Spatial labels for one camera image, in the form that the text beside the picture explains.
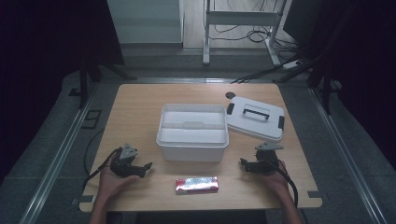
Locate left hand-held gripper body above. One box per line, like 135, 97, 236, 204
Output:
109, 142, 140, 179

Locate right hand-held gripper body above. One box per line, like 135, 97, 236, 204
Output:
246, 141, 285, 175

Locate white plastic storage box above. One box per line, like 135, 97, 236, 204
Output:
155, 103, 230, 163

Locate red and silver packet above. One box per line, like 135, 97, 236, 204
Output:
175, 176, 219, 195

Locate person's left hand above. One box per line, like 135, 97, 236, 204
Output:
96, 166, 140, 204

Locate person's right hand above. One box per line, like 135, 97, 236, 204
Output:
263, 159, 291, 199

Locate black floor socket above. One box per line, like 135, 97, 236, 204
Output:
80, 108, 103, 131

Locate black tripod legs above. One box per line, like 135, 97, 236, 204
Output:
230, 54, 316, 85

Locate black stand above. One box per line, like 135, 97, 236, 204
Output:
68, 57, 138, 110
306, 59, 342, 116

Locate white power strip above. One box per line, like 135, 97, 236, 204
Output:
281, 60, 304, 70

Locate dark curtain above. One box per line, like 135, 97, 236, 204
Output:
311, 0, 396, 171
0, 0, 126, 185

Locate dark monitor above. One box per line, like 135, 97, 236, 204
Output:
282, 0, 328, 49

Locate white metal stand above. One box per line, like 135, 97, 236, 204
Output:
202, 0, 290, 66

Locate white cabinet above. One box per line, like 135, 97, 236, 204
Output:
106, 0, 185, 45

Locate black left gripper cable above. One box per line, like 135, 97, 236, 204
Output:
81, 147, 123, 191

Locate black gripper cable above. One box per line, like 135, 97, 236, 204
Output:
264, 157, 299, 209
81, 147, 123, 191

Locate white lid with black handle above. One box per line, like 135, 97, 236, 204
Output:
225, 95, 286, 144

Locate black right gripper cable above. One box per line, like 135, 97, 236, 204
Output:
264, 157, 299, 209

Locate metal floor rail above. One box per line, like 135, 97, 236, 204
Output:
307, 88, 389, 224
18, 92, 96, 224

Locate black floor cables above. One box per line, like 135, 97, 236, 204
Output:
213, 0, 302, 54

